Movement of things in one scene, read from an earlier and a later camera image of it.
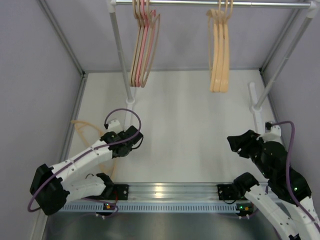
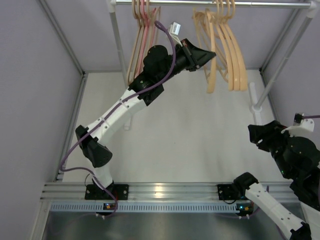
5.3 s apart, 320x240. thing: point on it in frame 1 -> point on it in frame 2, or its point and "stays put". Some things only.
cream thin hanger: x=212 y=16 -> x=224 y=26
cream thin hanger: x=224 y=78 -> x=244 y=83
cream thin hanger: x=220 y=18 -> x=222 y=20
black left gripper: x=118 y=133 -> x=195 y=57
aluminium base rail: x=172 y=192 stays put
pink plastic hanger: x=149 y=21 stays put
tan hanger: x=149 y=27 -> x=154 y=15
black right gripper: x=244 y=141 -> x=266 y=133
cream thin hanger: x=110 y=168 -> x=210 y=70
